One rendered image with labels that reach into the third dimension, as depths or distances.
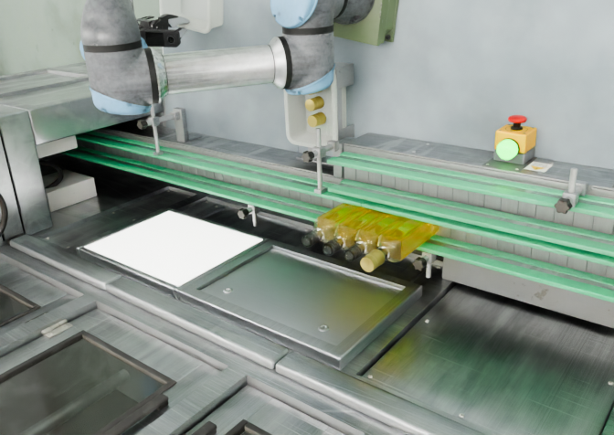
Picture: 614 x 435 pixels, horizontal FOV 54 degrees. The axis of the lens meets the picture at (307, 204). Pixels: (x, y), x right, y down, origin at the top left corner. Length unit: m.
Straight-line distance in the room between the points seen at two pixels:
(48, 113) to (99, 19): 0.74
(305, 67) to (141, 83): 0.36
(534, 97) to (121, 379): 1.06
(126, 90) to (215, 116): 0.78
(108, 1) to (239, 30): 0.66
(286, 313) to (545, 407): 0.55
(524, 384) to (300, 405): 0.42
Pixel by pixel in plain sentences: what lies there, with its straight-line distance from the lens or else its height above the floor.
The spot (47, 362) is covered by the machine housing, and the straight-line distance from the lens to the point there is 1.42.
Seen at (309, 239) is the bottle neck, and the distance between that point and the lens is 1.36.
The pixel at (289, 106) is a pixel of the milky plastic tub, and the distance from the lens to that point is 1.69.
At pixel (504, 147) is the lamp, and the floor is 0.85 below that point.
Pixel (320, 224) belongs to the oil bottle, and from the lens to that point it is 1.39.
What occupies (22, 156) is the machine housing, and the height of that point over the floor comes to 1.29.
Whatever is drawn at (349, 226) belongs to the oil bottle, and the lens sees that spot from 1.38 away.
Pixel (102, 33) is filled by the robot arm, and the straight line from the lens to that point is 1.27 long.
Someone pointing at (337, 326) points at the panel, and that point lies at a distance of 1.29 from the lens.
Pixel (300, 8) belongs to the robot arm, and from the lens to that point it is 1.33.
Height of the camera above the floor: 2.10
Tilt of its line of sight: 46 degrees down
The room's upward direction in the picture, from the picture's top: 118 degrees counter-clockwise
